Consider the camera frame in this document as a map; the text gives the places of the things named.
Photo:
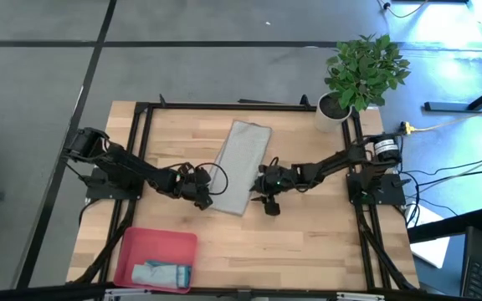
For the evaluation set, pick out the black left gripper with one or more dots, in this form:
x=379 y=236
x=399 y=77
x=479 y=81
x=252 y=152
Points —
x=188 y=184

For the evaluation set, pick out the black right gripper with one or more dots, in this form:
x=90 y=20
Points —
x=276 y=177

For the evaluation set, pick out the grey waffle-weave towel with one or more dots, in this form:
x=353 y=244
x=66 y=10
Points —
x=243 y=159

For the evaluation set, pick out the light blue microfiber towel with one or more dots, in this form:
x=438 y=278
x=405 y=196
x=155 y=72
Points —
x=159 y=275

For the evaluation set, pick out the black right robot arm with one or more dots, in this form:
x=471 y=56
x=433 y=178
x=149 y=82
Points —
x=333 y=165

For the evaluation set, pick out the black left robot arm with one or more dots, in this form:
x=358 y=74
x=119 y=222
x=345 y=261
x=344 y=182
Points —
x=128 y=167

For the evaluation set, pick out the pink plastic basket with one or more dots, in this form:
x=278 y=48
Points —
x=157 y=244

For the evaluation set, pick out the green plant in white pot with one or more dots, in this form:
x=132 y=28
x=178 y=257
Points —
x=360 y=71

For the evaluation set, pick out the white paper sheet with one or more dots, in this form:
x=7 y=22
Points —
x=431 y=246

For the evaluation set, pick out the black desk foot bar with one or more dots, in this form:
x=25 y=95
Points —
x=446 y=228

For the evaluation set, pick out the black aluminium table frame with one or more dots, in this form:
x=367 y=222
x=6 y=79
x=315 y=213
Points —
x=360 y=234

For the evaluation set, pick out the black frame crossbeam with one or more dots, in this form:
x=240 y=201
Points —
x=36 y=292

